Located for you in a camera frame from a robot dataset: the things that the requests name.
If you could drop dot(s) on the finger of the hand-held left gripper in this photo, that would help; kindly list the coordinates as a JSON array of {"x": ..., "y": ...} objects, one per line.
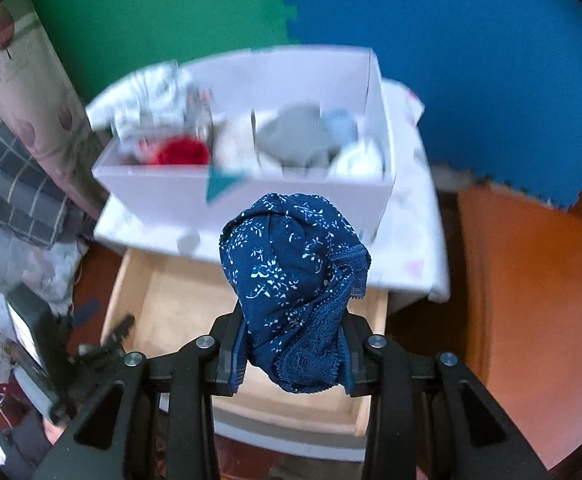
[
  {"x": 87, "y": 312},
  {"x": 118, "y": 332}
]

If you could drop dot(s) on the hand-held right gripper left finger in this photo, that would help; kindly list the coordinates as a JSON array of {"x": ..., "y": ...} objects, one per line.
[{"x": 235, "y": 375}]

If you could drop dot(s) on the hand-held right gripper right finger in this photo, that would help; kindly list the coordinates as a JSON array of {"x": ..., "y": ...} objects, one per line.
[{"x": 358, "y": 370}]

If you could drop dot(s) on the grey fronted wooden drawer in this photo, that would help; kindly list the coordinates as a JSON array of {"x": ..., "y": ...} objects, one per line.
[{"x": 171, "y": 300}]

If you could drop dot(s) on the navy floral underwear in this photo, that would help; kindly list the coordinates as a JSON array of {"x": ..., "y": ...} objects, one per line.
[{"x": 286, "y": 280}]

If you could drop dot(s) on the white cardboard box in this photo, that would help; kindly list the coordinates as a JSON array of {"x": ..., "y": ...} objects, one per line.
[{"x": 296, "y": 200}]

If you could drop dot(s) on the red underwear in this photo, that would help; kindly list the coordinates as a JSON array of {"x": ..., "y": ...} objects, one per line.
[{"x": 181, "y": 152}]

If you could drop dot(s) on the pale printed white sheet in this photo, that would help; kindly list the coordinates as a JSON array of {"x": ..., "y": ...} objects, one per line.
[{"x": 26, "y": 265}]

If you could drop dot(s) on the white patterned cover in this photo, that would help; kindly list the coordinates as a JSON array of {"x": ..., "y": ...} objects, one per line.
[{"x": 411, "y": 240}]

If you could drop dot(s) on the grey plaid blanket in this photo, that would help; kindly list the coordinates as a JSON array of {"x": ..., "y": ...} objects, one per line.
[{"x": 6, "y": 175}]

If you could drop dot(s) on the orange wooden furniture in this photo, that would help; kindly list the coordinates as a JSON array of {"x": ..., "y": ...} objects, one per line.
[{"x": 536, "y": 320}]

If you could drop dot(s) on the white grey printed cloth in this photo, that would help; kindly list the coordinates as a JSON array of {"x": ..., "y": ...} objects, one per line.
[{"x": 161, "y": 95}]

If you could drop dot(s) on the pink floral quilt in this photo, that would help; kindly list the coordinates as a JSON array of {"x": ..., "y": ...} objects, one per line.
[{"x": 31, "y": 85}]

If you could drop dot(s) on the pale blue rolled cloth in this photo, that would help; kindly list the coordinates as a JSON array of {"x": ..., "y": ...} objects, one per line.
[{"x": 343, "y": 125}]

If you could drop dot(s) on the green foam mat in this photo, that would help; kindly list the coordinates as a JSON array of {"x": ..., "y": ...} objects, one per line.
[{"x": 146, "y": 10}]

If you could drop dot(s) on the blue foam mat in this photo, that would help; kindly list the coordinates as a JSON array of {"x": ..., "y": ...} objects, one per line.
[{"x": 471, "y": 60}]

